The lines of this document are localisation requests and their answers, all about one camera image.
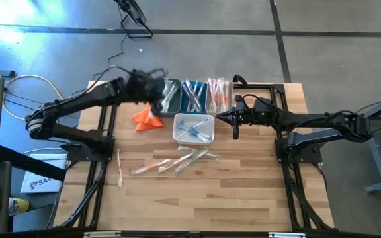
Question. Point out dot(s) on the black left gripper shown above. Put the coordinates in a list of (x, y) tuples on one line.
[(142, 87)]

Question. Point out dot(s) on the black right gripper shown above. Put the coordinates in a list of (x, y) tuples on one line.
[(260, 114)]

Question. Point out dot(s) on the green toothbrush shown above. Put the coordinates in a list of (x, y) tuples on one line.
[(172, 92), (166, 99), (168, 105), (175, 89), (169, 86), (192, 161), (174, 97)]

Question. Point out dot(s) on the orange cloth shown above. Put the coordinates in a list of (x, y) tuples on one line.
[(141, 124)]

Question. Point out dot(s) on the orange toothbrush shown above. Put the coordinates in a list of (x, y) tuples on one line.
[(215, 87), (223, 102), (227, 99), (217, 97), (212, 96), (151, 166), (224, 97), (221, 89), (120, 165), (228, 91)]

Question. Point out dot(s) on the blue toothbrush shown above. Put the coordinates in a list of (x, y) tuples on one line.
[(187, 131), (184, 125), (198, 134), (194, 136), (194, 127), (190, 127)]

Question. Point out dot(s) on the purple toothbrush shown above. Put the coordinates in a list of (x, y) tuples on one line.
[(190, 96), (199, 91), (186, 89), (195, 94)]

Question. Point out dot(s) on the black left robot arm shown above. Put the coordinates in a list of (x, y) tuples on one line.
[(71, 104)]

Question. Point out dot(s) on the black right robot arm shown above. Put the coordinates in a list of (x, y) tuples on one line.
[(309, 119)]

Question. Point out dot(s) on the slate grey plastic bin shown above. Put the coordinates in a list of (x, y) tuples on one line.
[(177, 110)]

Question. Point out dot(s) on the translucent clear plastic bin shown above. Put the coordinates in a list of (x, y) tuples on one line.
[(208, 110)]

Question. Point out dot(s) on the teal plastic bin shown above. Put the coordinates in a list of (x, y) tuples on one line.
[(184, 107)]

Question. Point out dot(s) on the white plastic bin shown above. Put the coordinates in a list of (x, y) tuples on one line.
[(177, 140)]

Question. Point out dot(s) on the black floor fan stand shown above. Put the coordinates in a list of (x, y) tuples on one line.
[(134, 11)]

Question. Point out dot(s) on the white box with label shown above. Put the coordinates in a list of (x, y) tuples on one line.
[(41, 186)]

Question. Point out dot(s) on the yellow can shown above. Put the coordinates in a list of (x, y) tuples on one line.
[(18, 206)]

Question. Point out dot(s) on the black clamp mount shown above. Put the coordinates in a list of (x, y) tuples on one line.
[(238, 79)]

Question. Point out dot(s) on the silver metal bracket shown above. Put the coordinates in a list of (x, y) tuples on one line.
[(101, 234), (286, 235)]

